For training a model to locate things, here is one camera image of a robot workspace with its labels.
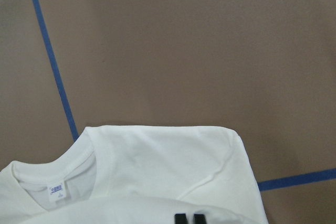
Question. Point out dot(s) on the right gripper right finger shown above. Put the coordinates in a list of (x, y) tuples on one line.
[(199, 219)]

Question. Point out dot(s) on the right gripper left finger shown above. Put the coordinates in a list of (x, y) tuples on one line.
[(180, 219)]

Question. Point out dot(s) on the white long-sleeve printed shirt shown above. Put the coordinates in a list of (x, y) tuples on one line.
[(137, 174)]

